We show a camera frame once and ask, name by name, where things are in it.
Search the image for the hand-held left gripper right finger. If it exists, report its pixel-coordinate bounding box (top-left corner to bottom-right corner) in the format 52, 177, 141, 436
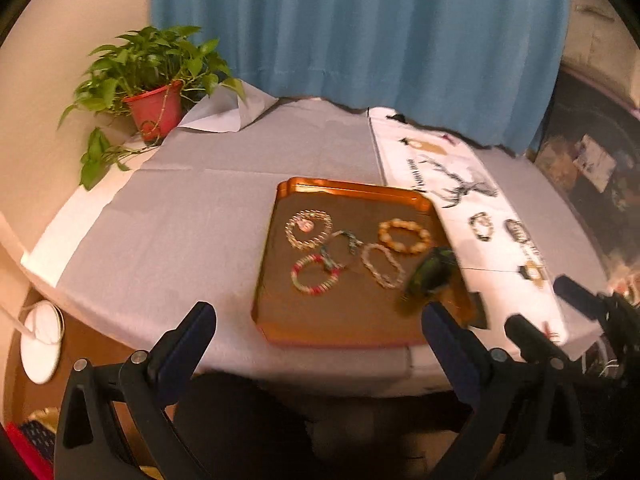
422, 301, 588, 480

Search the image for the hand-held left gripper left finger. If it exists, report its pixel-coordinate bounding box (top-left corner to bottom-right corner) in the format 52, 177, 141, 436
52, 301, 217, 480

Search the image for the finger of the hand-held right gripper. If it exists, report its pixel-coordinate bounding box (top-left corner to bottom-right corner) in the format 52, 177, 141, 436
552, 274, 616, 321
504, 312, 576, 376

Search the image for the green and black wristwatch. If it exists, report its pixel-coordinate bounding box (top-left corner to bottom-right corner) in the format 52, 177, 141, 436
395, 247, 458, 316

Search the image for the clear crystal bracelet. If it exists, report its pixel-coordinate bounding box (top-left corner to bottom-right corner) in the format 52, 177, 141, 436
361, 242, 406, 290

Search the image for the orange metal tray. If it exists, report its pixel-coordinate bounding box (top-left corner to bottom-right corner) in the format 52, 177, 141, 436
251, 176, 478, 348

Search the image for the red white green bracelet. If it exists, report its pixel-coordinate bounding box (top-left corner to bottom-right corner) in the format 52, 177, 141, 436
291, 254, 343, 296

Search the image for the amber bead bracelet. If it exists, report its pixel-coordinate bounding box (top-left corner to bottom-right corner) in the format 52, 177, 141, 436
377, 218, 432, 256

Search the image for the teal beaded bracelet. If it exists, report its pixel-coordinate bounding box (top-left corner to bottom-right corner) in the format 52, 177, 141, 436
320, 230, 365, 271

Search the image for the clear bracelet with pink charm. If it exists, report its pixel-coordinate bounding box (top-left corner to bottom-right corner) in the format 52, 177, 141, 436
285, 208, 333, 250

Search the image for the white deer print table runner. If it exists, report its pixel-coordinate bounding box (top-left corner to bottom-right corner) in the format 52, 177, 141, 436
367, 106, 571, 346

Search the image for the person's leg in black pants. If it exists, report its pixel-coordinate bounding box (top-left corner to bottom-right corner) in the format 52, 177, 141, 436
172, 372, 321, 480

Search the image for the grey tablecloth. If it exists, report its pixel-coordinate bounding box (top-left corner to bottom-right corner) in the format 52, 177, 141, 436
20, 80, 608, 401

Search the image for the dark printed panel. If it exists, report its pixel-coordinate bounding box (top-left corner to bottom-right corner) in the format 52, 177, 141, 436
530, 62, 640, 306

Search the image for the white round lamp base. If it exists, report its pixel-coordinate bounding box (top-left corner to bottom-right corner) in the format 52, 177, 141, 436
20, 300, 66, 385

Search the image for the red cloth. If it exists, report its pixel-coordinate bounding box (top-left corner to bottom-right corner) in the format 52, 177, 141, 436
5, 422, 56, 480

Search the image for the red plastic flower pot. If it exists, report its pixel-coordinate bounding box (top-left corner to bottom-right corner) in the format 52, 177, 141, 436
122, 80, 184, 143

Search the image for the beige cushion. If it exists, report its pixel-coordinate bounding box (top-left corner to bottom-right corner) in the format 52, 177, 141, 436
562, 0, 640, 111

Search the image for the green leafy houseplant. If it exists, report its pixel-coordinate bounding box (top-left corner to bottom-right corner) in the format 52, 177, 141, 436
57, 25, 248, 191

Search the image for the blue curtain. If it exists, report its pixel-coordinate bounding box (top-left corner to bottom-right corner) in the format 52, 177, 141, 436
150, 0, 576, 153

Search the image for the dark amber bracelet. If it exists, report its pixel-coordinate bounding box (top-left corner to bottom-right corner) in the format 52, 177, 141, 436
517, 260, 547, 286

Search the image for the black and white bracelet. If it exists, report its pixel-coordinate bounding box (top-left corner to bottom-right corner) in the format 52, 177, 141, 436
468, 212, 496, 241

